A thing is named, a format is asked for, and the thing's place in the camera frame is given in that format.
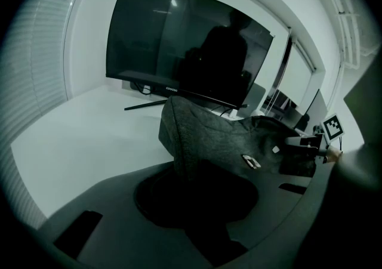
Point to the large black monitor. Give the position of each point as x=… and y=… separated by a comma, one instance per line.
x=167, y=44

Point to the person's right forearm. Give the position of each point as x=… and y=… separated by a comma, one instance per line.
x=355, y=163

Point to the white table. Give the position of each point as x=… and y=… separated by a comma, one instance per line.
x=89, y=142

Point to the white ceiling pipes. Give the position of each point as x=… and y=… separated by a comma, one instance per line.
x=346, y=23

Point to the gray desk partition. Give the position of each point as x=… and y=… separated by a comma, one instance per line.
x=256, y=97

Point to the dark gray backpack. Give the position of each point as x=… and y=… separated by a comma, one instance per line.
x=209, y=139

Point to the black monitor stand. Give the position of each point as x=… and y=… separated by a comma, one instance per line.
x=146, y=104

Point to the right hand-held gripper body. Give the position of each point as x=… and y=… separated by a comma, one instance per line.
x=332, y=127

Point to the white window blind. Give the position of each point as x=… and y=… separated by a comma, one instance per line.
x=33, y=83

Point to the small black monitor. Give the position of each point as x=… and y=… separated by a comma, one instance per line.
x=310, y=109

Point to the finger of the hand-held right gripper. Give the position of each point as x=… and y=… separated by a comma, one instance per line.
x=292, y=140

